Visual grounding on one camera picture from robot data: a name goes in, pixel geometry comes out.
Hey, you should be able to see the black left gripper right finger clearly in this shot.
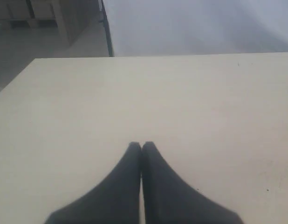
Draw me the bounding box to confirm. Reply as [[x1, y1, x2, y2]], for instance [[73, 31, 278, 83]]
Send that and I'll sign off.
[[142, 141, 243, 224]]

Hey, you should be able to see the black backdrop stand pole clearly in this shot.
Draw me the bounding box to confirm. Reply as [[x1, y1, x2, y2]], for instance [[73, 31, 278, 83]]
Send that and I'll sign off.
[[100, 0, 114, 57]]

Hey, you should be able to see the white backdrop cloth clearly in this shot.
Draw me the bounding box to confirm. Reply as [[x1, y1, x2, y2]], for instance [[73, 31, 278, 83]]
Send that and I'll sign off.
[[103, 0, 288, 56]]

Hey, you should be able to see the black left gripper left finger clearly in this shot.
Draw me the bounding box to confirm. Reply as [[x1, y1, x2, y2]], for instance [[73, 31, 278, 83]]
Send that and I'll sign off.
[[46, 142, 142, 224]]

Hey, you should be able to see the beige wooden cabinet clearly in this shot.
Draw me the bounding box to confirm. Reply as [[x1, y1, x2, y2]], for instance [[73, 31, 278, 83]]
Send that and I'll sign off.
[[0, 0, 99, 45]]

